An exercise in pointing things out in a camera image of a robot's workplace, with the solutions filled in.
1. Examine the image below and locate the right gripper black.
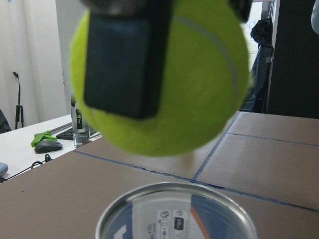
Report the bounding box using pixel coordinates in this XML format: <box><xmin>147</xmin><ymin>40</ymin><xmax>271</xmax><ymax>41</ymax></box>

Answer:
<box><xmin>228</xmin><ymin>0</ymin><xmax>252</xmax><ymax>22</ymax></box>

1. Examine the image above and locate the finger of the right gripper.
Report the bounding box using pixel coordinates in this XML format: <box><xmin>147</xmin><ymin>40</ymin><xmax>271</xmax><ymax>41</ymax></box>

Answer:
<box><xmin>84</xmin><ymin>0</ymin><xmax>172</xmax><ymax>119</ymax></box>

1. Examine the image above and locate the tennis ball marked 3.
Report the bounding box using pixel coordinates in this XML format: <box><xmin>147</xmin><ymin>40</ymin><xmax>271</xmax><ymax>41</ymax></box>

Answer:
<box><xmin>70</xmin><ymin>0</ymin><xmax>249</xmax><ymax>156</ymax></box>

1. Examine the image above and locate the clear Wilson tennis ball can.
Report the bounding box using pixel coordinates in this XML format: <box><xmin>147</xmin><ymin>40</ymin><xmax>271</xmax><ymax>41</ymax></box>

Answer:
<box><xmin>95</xmin><ymin>182</ymin><xmax>259</xmax><ymax>239</ymax></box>

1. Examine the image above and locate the black keyboard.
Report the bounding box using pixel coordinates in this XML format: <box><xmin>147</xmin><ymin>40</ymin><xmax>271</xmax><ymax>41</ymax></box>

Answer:
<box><xmin>56</xmin><ymin>128</ymin><xmax>97</xmax><ymax>140</ymax></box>

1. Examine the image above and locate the clear water bottle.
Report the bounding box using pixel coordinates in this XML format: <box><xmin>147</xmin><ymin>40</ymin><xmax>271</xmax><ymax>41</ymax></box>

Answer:
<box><xmin>70</xmin><ymin>95</ymin><xmax>90</xmax><ymax>148</ymax></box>

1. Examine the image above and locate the green plastic tool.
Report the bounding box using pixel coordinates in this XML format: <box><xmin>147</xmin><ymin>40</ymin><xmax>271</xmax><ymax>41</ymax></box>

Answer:
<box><xmin>31</xmin><ymin>130</ymin><xmax>57</xmax><ymax>147</ymax></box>

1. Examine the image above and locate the black tripod stand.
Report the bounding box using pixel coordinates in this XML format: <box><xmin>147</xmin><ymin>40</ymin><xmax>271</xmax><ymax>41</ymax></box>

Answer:
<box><xmin>13</xmin><ymin>72</ymin><xmax>24</xmax><ymax>129</ymax></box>

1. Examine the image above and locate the dark computer mouse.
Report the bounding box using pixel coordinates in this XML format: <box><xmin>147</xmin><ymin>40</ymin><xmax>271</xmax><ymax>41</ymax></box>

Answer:
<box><xmin>34</xmin><ymin>140</ymin><xmax>63</xmax><ymax>154</ymax></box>

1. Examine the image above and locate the brown paper table cover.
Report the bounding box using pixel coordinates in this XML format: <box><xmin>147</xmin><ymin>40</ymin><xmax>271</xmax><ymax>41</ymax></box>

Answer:
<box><xmin>0</xmin><ymin>112</ymin><xmax>319</xmax><ymax>239</ymax></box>

